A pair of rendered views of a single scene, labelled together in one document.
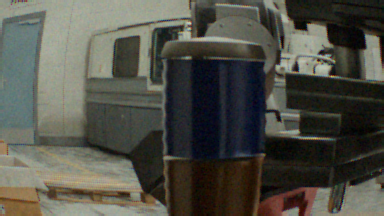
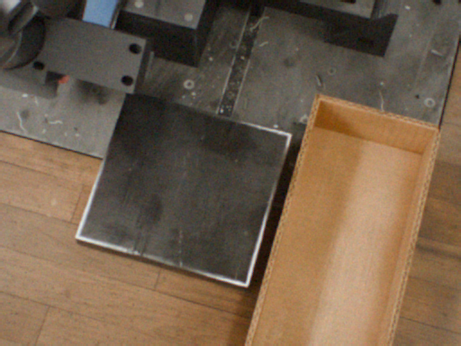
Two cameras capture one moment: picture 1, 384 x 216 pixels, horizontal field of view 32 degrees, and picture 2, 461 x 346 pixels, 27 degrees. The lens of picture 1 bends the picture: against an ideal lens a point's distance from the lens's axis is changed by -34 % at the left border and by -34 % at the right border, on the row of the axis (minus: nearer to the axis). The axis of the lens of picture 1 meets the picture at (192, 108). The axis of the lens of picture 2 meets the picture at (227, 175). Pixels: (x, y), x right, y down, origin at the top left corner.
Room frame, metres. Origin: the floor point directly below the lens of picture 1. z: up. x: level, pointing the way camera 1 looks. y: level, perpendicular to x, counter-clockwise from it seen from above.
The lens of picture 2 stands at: (0.85, 0.33, 1.79)
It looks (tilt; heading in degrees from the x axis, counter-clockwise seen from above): 70 degrees down; 229
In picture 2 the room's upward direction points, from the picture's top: 1 degrees clockwise
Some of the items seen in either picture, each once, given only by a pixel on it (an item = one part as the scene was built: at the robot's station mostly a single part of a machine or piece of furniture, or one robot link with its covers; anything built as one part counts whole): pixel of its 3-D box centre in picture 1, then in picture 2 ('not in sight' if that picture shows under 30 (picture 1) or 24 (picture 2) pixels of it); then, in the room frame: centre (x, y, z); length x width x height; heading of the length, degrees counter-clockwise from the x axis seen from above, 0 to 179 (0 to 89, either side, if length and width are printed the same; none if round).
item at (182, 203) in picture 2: not in sight; (185, 188); (0.69, 0.07, 0.91); 0.17 x 0.16 x 0.02; 124
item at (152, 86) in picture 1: (164, 55); not in sight; (9.99, 0.28, 1.21); 0.86 x 0.10 x 0.79; 30
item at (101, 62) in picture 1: (164, 53); not in sight; (11.06, 0.32, 1.24); 2.95 x 0.98 x 0.90; 30
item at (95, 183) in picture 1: (77, 186); not in sight; (7.34, 1.07, 0.07); 1.20 x 1.00 x 0.14; 122
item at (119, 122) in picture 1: (225, 125); not in sight; (9.97, -0.34, 0.49); 5.51 x 1.02 x 0.97; 30
